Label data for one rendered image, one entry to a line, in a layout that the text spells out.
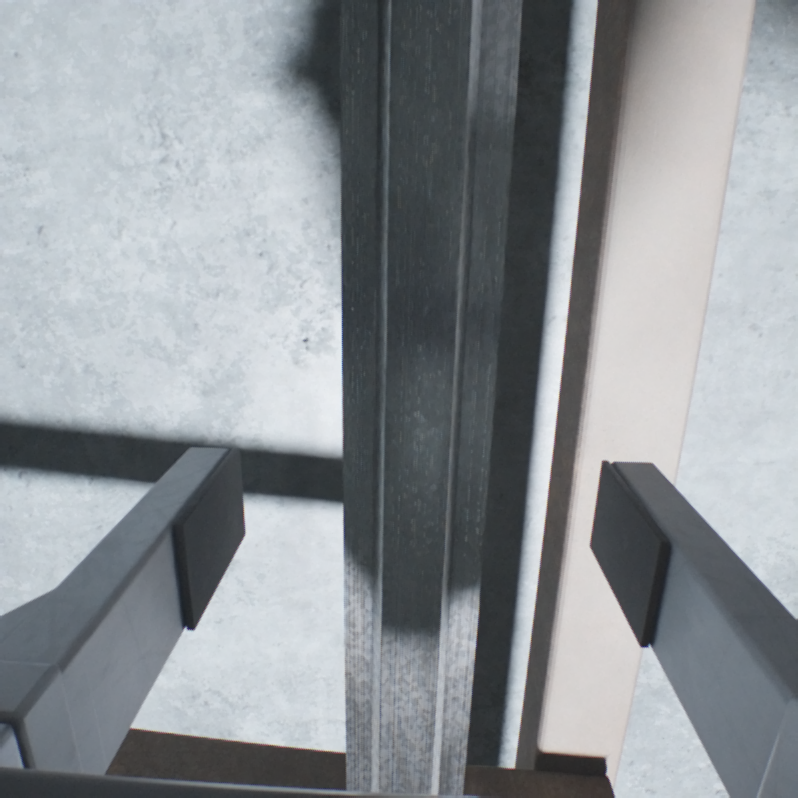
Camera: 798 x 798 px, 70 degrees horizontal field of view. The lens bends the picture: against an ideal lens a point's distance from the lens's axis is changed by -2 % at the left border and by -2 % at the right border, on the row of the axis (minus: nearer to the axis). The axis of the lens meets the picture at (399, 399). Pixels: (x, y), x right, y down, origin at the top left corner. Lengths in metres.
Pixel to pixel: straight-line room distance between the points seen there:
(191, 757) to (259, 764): 0.05
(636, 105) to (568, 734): 0.38
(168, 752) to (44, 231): 0.51
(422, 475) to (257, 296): 0.42
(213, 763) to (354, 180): 0.37
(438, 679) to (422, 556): 0.07
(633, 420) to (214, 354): 0.45
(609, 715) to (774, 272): 0.46
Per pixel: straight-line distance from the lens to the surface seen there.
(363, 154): 0.24
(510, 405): 0.64
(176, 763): 0.46
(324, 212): 0.61
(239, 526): 0.16
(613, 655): 0.42
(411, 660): 0.29
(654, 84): 0.33
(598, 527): 0.16
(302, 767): 0.45
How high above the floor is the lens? 0.60
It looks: 72 degrees down
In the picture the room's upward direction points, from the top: 174 degrees counter-clockwise
